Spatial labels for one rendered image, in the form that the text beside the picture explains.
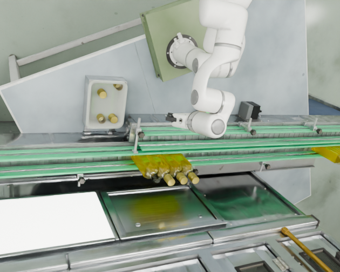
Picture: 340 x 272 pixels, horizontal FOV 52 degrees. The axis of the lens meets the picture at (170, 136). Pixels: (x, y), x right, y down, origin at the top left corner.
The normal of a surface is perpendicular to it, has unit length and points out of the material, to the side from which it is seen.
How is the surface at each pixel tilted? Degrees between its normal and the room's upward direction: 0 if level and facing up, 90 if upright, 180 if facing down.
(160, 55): 4
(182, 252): 90
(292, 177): 0
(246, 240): 90
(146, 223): 90
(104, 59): 0
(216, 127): 15
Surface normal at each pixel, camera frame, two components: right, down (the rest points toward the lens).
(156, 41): 0.33, 0.40
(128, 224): 0.15, -0.92
